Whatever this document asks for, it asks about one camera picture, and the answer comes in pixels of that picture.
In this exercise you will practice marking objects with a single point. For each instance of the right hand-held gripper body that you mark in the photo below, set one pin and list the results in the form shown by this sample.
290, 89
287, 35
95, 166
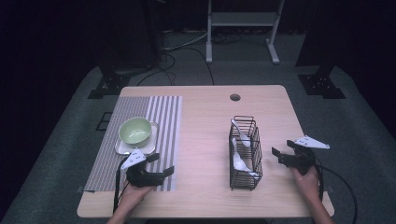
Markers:
300, 160

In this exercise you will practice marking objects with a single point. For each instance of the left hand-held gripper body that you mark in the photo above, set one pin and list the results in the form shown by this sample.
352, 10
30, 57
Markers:
140, 177

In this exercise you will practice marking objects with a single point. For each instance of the light green bowl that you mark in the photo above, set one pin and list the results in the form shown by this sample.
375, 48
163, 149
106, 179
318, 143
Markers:
135, 132

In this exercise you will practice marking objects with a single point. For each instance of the person's left hand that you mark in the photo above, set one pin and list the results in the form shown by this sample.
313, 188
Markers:
132, 197

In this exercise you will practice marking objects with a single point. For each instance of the person's right hand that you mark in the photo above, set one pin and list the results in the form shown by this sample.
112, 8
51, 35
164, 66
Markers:
308, 186

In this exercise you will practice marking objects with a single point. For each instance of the white square plate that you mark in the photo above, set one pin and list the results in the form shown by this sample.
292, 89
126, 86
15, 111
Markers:
153, 140

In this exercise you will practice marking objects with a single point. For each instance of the grey striped placemat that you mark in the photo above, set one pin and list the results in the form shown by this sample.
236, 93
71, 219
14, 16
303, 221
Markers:
165, 124

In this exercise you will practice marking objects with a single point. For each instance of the black stand base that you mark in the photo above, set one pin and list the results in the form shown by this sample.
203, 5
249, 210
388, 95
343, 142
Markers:
109, 87
322, 85

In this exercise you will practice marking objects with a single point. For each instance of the black floor socket frame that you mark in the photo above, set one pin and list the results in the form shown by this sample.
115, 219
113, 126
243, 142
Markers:
100, 123

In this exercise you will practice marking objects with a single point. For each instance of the white metal stand frame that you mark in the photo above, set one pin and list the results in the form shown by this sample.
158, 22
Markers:
243, 18

